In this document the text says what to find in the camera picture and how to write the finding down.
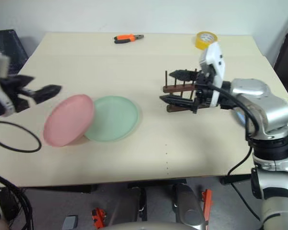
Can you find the black mesh crate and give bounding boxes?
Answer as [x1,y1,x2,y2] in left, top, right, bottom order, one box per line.
[0,29,30,75]

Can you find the dark wooden dish rack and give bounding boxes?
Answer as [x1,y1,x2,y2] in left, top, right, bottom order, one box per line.
[162,68,200,113]

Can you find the pink plate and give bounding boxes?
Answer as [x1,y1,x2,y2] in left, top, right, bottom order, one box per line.
[43,93,95,148]

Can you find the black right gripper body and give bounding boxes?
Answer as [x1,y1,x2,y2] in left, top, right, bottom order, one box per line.
[193,70,216,110]

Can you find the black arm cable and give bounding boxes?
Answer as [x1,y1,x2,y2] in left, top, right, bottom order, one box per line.
[206,81,263,222]
[0,120,42,153]

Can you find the orange black pliers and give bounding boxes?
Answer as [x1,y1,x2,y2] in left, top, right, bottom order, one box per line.
[113,34,145,45]

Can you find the silver rounded robot leg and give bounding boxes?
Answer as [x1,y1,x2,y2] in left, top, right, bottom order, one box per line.
[172,184,205,227]

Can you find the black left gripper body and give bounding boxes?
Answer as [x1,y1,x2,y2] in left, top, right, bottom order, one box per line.
[0,77,31,113]

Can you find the red black small tool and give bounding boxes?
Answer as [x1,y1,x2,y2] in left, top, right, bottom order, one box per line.
[90,207,108,229]

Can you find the green plate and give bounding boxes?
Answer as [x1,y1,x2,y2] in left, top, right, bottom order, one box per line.
[83,95,140,142]

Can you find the dark chair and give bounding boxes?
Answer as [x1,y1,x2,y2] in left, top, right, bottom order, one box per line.
[273,23,288,81]

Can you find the grey flat block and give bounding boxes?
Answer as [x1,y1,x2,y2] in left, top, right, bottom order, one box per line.
[62,215,78,230]

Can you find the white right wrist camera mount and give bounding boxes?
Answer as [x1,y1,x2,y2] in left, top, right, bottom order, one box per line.
[198,42,228,107]

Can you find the silver robot torso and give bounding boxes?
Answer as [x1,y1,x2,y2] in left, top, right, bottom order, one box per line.
[105,221,184,230]

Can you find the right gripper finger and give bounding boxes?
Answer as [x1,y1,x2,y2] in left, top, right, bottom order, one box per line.
[169,69,198,82]
[159,94,198,114]

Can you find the yellow tape roll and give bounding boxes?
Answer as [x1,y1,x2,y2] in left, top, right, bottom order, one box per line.
[194,31,218,51]

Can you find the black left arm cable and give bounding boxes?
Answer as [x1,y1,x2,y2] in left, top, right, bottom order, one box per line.
[0,120,42,153]

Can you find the orange red clamp tool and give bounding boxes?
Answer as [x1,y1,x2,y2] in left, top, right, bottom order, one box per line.
[201,189,214,230]

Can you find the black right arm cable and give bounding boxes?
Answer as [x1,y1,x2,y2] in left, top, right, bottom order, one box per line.
[206,81,263,222]

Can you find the black cable bundle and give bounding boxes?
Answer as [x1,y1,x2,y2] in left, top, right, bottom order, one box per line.
[0,172,35,230]

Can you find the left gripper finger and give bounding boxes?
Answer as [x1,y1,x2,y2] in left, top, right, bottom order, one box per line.
[26,84,63,105]
[13,75,36,85]

